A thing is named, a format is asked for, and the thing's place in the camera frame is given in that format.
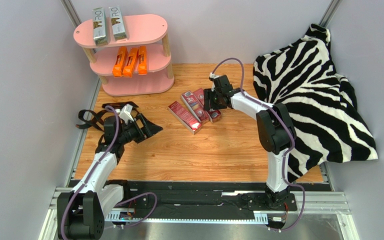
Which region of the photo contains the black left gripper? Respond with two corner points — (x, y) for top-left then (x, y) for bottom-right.
(117, 113), (162, 145)

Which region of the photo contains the red toothpaste box back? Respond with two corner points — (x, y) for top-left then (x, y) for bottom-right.
(193, 88), (222, 123)

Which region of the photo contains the red toothpaste box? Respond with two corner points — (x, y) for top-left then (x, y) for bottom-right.
(181, 91), (210, 124)
(193, 88), (222, 123)
(168, 101), (202, 135)

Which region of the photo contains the red toothpaste box front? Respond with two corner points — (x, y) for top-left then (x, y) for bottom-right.
(168, 101), (202, 135)

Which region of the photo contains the orange toothpaste box diagonal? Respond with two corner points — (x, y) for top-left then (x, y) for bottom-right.
(122, 47), (139, 77)

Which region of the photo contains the orange toothpaste box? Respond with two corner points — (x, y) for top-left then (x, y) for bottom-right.
(112, 46), (128, 77)
(137, 45), (148, 75)

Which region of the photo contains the teal silver toothpaste box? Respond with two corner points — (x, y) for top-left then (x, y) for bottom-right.
(92, 7), (109, 47)

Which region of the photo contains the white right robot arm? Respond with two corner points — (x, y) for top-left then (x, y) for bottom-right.
(203, 87), (294, 209)

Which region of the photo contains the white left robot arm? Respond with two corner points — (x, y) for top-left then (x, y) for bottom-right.
(56, 113), (163, 240)

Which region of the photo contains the pink three-tier shelf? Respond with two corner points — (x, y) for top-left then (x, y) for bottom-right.
(73, 14), (175, 97)

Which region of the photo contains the zebra print cloth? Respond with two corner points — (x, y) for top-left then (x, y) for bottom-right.
(253, 24), (379, 182)

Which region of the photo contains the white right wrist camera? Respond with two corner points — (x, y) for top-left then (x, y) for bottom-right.
(209, 75), (234, 95)

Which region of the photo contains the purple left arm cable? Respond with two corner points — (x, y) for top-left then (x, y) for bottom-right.
(60, 105), (158, 240)

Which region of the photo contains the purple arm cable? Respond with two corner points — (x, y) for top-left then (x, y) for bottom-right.
(211, 57), (307, 232)
(60, 105), (158, 240)

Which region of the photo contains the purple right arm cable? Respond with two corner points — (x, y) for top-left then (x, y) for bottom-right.
(211, 57), (307, 232)

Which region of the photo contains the black orange strap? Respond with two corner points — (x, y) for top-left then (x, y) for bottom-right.
(75, 101), (140, 131)

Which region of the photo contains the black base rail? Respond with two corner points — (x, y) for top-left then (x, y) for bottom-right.
(104, 180), (301, 221)

